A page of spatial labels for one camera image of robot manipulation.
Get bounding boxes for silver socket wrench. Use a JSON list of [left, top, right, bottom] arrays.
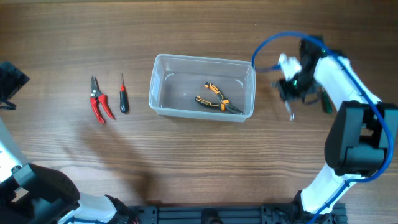
[[284, 101, 295, 121]]

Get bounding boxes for green screwdriver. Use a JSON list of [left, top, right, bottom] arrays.
[[321, 91, 333, 114]]

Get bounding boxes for orange black pliers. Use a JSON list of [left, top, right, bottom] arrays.
[[195, 82, 243, 114]]

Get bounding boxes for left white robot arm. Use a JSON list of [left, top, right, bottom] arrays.
[[1, 124, 139, 223]]

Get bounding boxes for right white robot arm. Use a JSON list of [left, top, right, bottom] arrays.
[[275, 35, 397, 215]]

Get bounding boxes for clear plastic container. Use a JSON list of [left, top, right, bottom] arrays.
[[149, 54, 256, 122]]

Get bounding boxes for black red screwdriver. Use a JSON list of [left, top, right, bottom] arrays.
[[119, 73, 129, 113]]

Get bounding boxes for right blue cable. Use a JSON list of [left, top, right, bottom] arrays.
[[251, 30, 395, 224]]

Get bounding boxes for black aluminium base frame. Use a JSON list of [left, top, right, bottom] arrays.
[[124, 202, 348, 224]]

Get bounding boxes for red handled pruning shears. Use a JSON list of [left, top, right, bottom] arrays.
[[90, 76, 116, 124]]

